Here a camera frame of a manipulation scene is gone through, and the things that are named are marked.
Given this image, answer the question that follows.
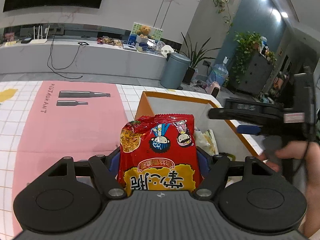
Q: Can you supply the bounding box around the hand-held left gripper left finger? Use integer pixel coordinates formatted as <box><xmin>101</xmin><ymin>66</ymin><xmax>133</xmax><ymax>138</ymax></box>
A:
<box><xmin>46</xmin><ymin>148</ymin><xmax>127</xmax><ymax>199</ymax></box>

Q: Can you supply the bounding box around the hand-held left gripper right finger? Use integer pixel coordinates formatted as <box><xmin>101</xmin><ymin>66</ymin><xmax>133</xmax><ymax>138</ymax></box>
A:
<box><xmin>195</xmin><ymin>148</ymin><xmax>274</xmax><ymax>199</ymax></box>

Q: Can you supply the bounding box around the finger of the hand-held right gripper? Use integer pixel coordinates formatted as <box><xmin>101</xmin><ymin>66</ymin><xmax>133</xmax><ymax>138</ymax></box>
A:
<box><xmin>237</xmin><ymin>125</ymin><xmax>262</xmax><ymax>133</ymax></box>
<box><xmin>208</xmin><ymin>99</ymin><xmax>283</xmax><ymax>125</ymax></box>

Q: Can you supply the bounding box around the yellow white snack packet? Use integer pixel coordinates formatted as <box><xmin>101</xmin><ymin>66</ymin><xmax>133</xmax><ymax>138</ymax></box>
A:
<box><xmin>195</xmin><ymin>129</ymin><xmax>218</xmax><ymax>155</ymax></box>

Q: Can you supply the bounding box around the red noodle snack packet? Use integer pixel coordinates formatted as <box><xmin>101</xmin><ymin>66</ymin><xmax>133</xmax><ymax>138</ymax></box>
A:
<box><xmin>117</xmin><ymin>114</ymin><xmax>204</xmax><ymax>198</ymax></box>

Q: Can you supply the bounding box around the orange cardboard box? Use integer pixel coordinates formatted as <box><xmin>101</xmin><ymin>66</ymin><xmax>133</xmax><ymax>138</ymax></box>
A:
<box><xmin>135</xmin><ymin>91</ymin><xmax>265</xmax><ymax>155</ymax></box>

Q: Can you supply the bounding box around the pile of snacks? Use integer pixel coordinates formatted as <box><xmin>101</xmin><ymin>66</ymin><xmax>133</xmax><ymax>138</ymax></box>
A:
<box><xmin>97</xmin><ymin>36</ymin><xmax>123</xmax><ymax>47</ymax></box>

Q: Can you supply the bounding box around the person's right hand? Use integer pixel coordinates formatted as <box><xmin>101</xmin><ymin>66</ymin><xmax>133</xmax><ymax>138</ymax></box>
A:
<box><xmin>257</xmin><ymin>142</ymin><xmax>320</xmax><ymax>198</ymax></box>

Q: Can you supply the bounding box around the grey drawer cabinet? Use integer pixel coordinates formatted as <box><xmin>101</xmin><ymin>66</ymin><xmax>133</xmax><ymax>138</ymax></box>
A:
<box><xmin>234</xmin><ymin>51</ymin><xmax>274</xmax><ymax>95</ymax></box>

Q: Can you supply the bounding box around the pink space heater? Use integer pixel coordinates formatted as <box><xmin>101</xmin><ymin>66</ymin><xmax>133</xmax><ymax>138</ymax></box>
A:
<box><xmin>206</xmin><ymin>82</ymin><xmax>222</xmax><ymax>98</ymax></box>

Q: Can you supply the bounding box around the pink printed table mat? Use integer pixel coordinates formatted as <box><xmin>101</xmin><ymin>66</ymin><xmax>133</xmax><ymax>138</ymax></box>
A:
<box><xmin>11</xmin><ymin>81</ymin><xmax>137</xmax><ymax>235</ymax></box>

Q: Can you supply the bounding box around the blue water jug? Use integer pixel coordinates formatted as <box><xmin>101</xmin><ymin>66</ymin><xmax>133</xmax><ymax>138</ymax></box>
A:
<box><xmin>209</xmin><ymin>64</ymin><xmax>229</xmax><ymax>88</ymax></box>

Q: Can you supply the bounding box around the bushy green leafy plant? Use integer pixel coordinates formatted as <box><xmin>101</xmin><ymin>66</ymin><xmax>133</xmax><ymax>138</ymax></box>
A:
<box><xmin>232</xmin><ymin>31</ymin><xmax>263</xmax><ymax>83</ymax></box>

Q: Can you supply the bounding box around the long-leaf potted plant black pot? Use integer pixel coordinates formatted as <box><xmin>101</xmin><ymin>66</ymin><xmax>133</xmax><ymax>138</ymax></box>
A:
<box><xmin>180</xmin><ymin>32</ymin><xmax>220</xmax><ymax>85</ymax></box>

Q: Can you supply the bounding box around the grey blue trash can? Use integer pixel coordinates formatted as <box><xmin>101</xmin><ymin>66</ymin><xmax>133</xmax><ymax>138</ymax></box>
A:
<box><xmin>160</xmin><ymin>52</ymin><xmax>191</xmax><ymax>90</ymax></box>

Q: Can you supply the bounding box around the grey television console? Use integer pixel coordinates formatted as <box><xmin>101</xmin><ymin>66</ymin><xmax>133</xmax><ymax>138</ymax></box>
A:
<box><xmin>0</xmin><ymin>22</ymin><xmax>170</xmax><ymax>80</ymax></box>

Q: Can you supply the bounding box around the hanging vine plant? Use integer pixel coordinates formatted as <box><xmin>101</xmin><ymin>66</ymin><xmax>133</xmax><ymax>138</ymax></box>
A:
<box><xmin>209</xmin><ymin>0</ymin><xmax>234</xmax><ymax>33</ymax></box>

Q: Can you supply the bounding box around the green printed poster card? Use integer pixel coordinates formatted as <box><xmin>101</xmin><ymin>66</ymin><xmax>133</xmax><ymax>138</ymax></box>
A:
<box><xmin>129</xmin><ymin>22</ymin><xmax>163</xmax><ymax>48</ymax></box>

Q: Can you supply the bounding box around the brown teddy bear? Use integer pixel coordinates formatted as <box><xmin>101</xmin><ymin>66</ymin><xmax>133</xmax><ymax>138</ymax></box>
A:
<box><xmin>136</xmin><ymin>25</ymin><xmax>152</xmax><ymax>39</ymax></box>

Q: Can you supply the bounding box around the white router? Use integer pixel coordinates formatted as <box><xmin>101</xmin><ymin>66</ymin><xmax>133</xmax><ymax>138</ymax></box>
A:
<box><xmin>29</xmin><ymin>25</ymin><xmax>50</xmax><ymax>44</ymax></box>

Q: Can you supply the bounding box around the black cable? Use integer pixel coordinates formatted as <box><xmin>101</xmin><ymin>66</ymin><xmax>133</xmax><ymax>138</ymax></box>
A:
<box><xmin>47</xmin><ymin>36</ymin><xmax>88</xmax><ymax>79</ymax></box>

